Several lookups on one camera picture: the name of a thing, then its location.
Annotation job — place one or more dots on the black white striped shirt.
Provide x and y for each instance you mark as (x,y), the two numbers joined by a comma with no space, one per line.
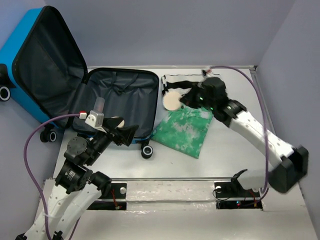
(182,82)

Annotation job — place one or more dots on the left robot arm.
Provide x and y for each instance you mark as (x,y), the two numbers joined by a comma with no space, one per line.
(76,187)

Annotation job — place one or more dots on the cream round puck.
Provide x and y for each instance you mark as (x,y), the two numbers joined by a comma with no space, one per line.
(171,100)

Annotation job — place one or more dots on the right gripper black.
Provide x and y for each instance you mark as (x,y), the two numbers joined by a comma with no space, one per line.
(189,98)

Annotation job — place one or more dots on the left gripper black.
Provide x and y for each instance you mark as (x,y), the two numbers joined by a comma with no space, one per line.
(126,133)

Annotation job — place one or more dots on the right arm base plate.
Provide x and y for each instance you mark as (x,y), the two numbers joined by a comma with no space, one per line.
(229,196)

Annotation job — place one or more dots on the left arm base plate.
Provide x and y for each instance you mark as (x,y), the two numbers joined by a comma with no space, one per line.
(114,200)

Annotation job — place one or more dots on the green tie-dye shorts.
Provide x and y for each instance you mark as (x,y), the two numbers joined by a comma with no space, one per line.
(184,130)

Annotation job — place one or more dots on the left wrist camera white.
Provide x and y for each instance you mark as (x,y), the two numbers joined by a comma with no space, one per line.
(95,119)

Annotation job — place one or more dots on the blue kids suitcase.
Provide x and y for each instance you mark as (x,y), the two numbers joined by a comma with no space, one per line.
(43,70)

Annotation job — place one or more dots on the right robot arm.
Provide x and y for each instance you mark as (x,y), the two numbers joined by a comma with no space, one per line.
(285,164)

